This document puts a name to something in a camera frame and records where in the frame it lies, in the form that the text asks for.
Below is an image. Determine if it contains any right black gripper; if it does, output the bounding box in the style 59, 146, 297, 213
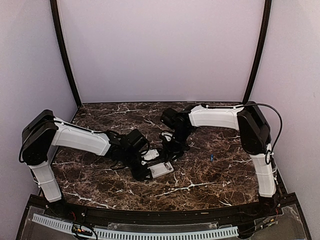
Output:
161, 127, 192, 162

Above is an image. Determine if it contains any white remote control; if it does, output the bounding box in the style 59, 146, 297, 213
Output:
148, 161, 174, 179

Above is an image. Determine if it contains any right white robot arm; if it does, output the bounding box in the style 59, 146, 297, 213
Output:
159, 101, 276, 217

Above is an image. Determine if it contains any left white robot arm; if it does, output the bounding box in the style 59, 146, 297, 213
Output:
18, 109, 152, 218

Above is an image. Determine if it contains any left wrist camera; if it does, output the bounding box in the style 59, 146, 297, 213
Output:
141, 149, 160, 165

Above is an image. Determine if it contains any white slotted cable duct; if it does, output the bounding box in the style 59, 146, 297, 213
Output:
31, 213, 239, 240

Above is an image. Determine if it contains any black front rail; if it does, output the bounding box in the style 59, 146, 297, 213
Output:
27, 194, 282, 226

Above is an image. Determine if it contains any right black frame post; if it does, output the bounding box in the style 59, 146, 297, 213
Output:
242, 0, 272, 104

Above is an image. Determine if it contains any black frame post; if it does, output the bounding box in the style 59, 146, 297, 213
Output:
242, 0, 272, 104
49, 0, 82, 108

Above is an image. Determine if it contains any left black frame post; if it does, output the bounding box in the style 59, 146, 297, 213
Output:
49, 0, 82, 108

